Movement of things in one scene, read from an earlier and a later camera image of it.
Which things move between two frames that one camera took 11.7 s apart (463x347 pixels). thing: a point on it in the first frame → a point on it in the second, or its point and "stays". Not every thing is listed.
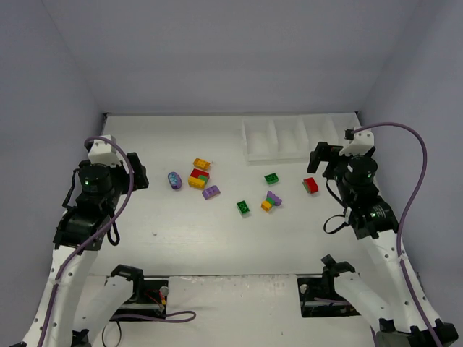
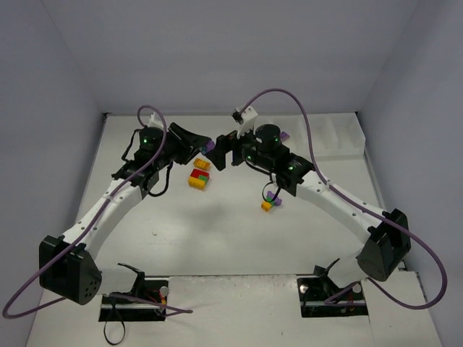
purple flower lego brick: [175, 180] → [208, 147]
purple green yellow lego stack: [270, 200] stays
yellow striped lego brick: [202, 163] stays
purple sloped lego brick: [210, 191] → [284, 136]
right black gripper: [319, 157] → [235, 150]
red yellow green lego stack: [198, 178] stays
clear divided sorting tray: [286, 137] stays
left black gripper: [137, 173] → [179, 144]
